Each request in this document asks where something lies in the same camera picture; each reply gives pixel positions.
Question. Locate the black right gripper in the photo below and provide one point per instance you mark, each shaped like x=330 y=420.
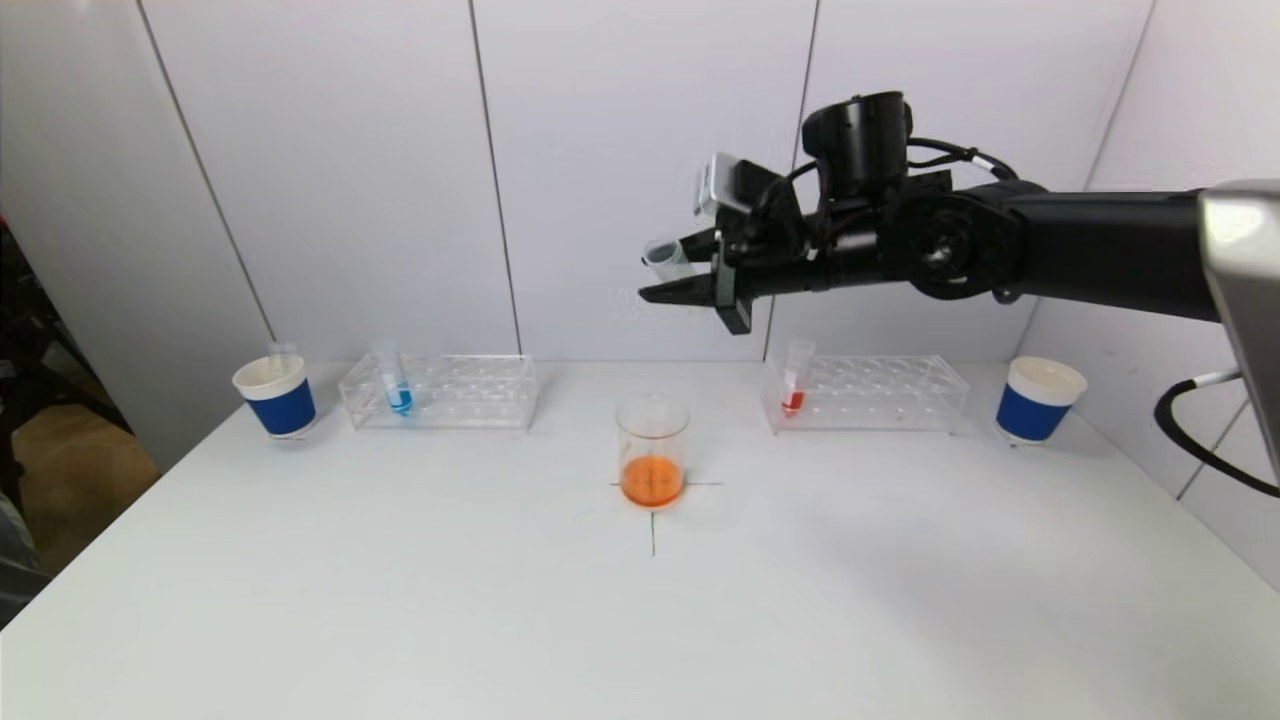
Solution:
x=732 y=283

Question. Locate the test tube with yellow pigment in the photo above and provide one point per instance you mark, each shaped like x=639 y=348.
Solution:
x=668 y=260

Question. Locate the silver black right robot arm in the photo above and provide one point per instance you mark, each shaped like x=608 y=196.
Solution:
x=1080 y=250

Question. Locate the test tube with red pigment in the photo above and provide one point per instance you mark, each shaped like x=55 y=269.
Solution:
x=792 y=403

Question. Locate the clear acrylic test tube rack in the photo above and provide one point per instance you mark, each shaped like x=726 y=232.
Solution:
x=450 y=396
x=850 y=396

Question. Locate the clear glass beaker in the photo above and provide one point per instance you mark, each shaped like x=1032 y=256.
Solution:
x=651 y=480

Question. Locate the test tube with blue pigment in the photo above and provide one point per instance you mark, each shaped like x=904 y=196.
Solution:
x=400 y=402

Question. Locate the white paper cup blue sleeve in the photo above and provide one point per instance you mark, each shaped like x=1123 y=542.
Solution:
x=1030 y=414
x=281 y=408

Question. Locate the clear plastic wrap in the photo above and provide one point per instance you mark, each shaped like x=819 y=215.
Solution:
x=14 y=550

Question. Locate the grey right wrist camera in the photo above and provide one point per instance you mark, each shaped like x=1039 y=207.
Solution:
x=715 y=185

